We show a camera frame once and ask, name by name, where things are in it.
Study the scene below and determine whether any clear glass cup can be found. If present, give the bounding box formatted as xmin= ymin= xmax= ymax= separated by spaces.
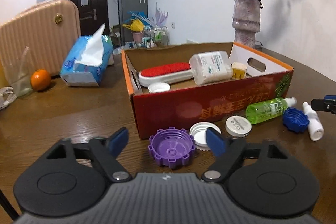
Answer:
xmin=4 ymin=46 xmax=33 ymax=97

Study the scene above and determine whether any blue tissue pack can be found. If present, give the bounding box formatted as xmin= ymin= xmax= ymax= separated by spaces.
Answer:
xmin=59 ymin=23 xmax=115 ymax=88

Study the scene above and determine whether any pink ceramic vase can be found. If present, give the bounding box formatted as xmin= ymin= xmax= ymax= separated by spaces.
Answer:
xmin=232 ymin=0 xmax=263 ymax=49

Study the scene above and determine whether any pink ribbed suitcase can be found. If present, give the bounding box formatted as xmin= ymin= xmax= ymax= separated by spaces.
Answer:
xmin=0 ymin=0 xmax=81 ymax=80

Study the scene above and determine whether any pink flower pot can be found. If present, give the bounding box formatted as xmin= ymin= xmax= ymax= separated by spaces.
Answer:
xmin=132 ymin=31 xmax=145 ymax=43

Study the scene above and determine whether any wire rack of bottles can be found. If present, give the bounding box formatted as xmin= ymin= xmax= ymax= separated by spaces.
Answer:
xmin=143 ymin=26 xmax=169 ymax=47

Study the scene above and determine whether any red and white lint brush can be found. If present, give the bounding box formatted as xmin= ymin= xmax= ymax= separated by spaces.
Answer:
xmin=138 ymin=62 xmax=195 ymax=88

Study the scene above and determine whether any green spray bottle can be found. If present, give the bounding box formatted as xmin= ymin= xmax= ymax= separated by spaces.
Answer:
xmin=245 ymin=97 xmax=298 ymax=125

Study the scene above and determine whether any small yellow jar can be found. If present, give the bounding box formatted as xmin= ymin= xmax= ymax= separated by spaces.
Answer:
xmin=231 ymin=62 xmax=247 ymax=80

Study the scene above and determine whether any small white bottle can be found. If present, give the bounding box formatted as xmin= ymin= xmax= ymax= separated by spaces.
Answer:
xmin=302 ymin=102 xmax=325 ymax=141

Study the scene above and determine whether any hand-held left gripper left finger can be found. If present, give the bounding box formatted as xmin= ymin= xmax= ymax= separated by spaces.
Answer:
xmin=39 ymin=127 xmax=133 ymax=183

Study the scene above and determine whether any white cable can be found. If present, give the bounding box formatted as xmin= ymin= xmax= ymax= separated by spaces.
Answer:
xmin=0 ymin=86 xmax=18 ymax=110

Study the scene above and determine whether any dark entrance door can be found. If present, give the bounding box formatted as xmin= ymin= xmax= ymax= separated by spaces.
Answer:
xmin=67 ymin=0 xmax=109 ymax=37

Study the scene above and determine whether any red cardboard box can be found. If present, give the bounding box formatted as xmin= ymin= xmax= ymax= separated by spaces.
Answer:
xmin=120 ymin=41 xmax=294 ymax=140

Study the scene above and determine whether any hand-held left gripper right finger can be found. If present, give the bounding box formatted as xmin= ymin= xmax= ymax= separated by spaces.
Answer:
xmin=201 ymin=127 xmax=292 ymax=183

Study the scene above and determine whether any white ribbed cap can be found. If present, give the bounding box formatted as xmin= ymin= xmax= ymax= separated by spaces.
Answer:
xmin=148 ymin=82 xmax=171 ymax=93

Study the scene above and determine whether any clear plastic swab container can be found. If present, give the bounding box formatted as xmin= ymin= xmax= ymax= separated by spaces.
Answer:
xmin=189 ymin=50 xmax=234 ymax=85

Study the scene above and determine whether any blue plastic cap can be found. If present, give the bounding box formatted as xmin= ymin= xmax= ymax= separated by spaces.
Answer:
xmin=282 ymin=107 xmax=310 ymax=133

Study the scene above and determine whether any purple flower decoration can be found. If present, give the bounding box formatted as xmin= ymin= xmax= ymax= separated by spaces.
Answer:
xmin=155 ymin=2 xmax=169 ymax=28

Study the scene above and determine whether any grey refrigerator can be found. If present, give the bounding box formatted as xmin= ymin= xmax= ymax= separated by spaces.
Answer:
xmin=117 ymin=0 xmax=149 ymax=46

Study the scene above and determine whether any orange fruit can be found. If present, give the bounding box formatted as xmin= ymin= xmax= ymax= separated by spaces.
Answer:
xmin=30 ymin=69 xmax=52 ymax=92

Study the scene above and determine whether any purple plastic cap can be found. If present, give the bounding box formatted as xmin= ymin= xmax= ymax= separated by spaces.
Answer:
xmin=148 ymin=127 xmax=196 ymax=169

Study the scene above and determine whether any white screw cap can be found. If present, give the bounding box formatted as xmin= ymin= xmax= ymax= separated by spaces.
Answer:
xmin=189 ymin=121 xmax=222 ymax=151

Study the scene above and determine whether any yellow watering can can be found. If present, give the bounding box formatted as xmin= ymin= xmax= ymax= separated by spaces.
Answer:
xmin=122 ymin=20 xmax=144 ymax=33

